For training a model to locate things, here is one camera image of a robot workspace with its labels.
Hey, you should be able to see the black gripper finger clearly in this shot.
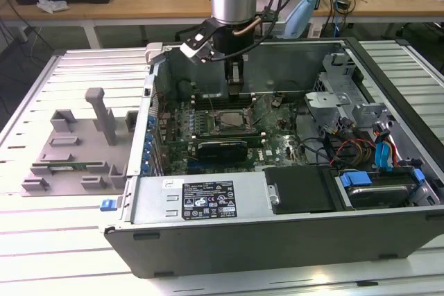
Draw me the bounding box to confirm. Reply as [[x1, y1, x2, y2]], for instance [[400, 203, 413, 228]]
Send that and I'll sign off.
[[228, 63, 244, 98]]

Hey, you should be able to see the metal socket cover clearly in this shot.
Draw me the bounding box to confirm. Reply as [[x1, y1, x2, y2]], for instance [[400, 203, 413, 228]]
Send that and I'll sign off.
[[243, 97, 260, 123]]

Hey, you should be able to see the silver CPU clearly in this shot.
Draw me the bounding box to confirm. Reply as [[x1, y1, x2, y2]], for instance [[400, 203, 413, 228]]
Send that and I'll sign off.
[[221, 111, 248, 128]]

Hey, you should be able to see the CPU socket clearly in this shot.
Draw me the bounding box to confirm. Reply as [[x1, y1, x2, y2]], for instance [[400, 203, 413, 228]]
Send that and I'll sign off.
[[212, 107, 253, 134]]

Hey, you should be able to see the black round board cap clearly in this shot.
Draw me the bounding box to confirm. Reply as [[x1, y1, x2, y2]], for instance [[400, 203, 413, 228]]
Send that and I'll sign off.
[[176, 79, 194, 101]]

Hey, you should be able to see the black graphics card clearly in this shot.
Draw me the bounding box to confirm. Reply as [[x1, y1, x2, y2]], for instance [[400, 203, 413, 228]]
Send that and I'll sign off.
[[196, 139, 249, 164]]

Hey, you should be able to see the green motherboard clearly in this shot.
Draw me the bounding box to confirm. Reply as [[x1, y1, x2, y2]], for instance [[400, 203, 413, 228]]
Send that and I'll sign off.
[[154, 94, 314, 176]]

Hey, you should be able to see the silver metal drive cage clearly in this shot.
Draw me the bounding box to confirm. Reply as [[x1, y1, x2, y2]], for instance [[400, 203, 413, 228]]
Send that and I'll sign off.
[[304, 52, 396, 137]]

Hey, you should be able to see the black plastic drive cover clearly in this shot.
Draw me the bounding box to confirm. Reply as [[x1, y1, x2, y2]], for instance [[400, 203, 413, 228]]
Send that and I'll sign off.
[[262, 166, 345, 214]]

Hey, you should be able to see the silver power supply with label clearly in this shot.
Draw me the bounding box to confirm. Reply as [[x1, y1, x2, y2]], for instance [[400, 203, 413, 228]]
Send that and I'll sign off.
[[130, 170, 271, 225]]

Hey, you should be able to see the blue disk carrier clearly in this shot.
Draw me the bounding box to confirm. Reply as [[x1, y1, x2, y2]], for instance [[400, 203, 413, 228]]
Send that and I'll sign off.
[[339, 167, 426, 207]]

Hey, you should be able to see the dark grey PC case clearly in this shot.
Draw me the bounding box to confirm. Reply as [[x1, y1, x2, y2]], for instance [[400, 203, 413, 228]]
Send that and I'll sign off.
[[103, 36, 444, 279]]

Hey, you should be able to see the grey plastic parts rack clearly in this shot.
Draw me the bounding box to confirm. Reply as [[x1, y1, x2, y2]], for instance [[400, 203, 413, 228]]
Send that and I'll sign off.
[[21, 87, 140, 198]]

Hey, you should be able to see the green RAM stick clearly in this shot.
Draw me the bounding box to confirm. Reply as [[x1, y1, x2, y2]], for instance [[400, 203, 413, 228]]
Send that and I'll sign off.
[[44, 160, 105, 173]]

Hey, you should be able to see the silver hard disk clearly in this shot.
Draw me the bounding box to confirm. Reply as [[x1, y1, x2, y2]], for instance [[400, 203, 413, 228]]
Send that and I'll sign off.
[[348, 184, 414, 207]]

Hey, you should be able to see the crumpled white paper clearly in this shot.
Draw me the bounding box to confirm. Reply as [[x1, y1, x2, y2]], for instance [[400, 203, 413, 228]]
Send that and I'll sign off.
[[35, 0, 69, 15]]

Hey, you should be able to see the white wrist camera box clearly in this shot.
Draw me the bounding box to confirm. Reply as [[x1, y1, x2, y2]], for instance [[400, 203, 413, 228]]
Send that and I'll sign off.
[[179, 18, 223, 65]]

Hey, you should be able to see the light grey case handle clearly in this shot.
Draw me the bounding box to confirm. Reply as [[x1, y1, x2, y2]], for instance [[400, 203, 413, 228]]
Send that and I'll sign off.
[[144, 42, 164, 66]]

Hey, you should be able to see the black wire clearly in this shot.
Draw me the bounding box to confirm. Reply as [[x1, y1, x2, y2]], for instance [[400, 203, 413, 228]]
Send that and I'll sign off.
[[297, 135, 334, 166]]

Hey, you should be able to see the wooden desk white frame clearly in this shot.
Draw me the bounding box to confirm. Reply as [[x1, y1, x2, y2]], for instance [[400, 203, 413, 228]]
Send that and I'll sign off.
[[0, 0, 444, 50]]

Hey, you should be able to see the yellow red wire bundle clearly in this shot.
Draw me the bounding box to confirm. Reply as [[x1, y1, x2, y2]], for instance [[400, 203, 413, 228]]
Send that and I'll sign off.
[[332, 139, 377, 166]]

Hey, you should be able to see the blue flat data wire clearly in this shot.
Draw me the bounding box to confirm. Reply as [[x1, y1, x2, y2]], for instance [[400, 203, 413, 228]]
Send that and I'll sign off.
[[374, 136, 395, 173]]

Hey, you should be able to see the red data wire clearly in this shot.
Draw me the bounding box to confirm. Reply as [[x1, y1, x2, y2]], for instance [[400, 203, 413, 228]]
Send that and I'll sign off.
[[387, 139, 400, 169]]

